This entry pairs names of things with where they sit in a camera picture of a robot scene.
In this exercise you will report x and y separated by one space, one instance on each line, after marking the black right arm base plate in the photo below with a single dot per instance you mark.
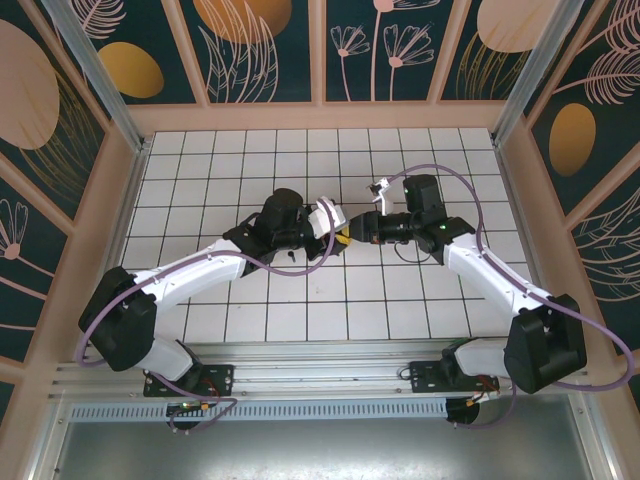
425 377

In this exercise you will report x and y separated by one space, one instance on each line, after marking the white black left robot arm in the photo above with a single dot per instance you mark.
200 270

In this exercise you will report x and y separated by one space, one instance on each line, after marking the grey metal sheet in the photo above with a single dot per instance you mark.
320 450

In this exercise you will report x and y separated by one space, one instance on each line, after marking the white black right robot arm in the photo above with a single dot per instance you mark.
490 275

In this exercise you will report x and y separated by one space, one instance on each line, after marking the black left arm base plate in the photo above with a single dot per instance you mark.
220 375

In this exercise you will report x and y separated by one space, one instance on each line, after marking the long aluminium mounting rail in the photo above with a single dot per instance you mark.
320 372

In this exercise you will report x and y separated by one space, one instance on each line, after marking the aluminium corner post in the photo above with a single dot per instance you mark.
532 75
100 75

